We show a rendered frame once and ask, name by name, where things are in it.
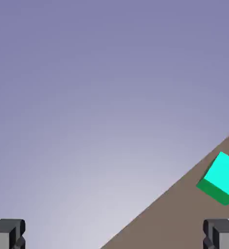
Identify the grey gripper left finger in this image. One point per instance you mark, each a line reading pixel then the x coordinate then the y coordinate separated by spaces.
pixel 3 233

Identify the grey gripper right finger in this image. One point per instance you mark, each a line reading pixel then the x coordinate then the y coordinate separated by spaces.
pixel 223 233

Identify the large cyan box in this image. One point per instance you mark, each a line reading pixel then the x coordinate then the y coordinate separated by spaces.
pixel 224 175

